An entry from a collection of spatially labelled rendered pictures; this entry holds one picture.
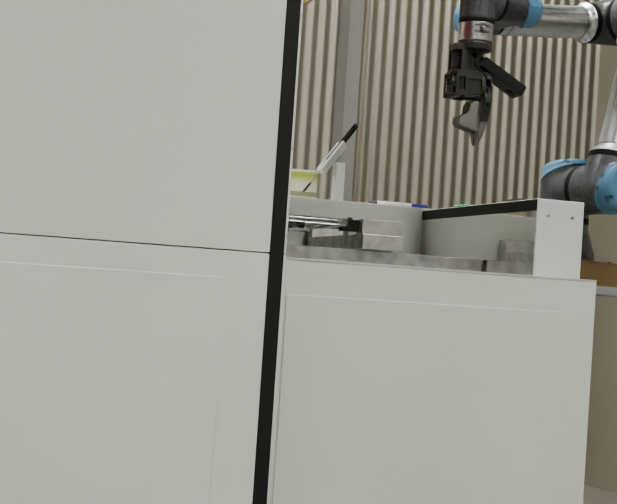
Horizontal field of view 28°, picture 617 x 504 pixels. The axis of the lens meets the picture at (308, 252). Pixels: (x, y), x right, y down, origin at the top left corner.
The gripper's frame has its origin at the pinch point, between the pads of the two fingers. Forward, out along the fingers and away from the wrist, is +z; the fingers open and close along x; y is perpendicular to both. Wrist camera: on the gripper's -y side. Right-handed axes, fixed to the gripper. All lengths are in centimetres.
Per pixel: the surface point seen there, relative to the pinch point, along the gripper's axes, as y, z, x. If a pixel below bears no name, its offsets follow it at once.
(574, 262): -2.6, 25.6, 40.0
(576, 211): -2.4, 16.4, 40.0
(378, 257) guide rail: 27.3, 26.8, 19.0
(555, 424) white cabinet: 3, 54, 46
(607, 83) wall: -169, -64, -246
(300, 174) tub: 31.6, 8.6, -23.7
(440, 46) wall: -87, -70, -239
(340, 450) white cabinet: 42, 60, 46
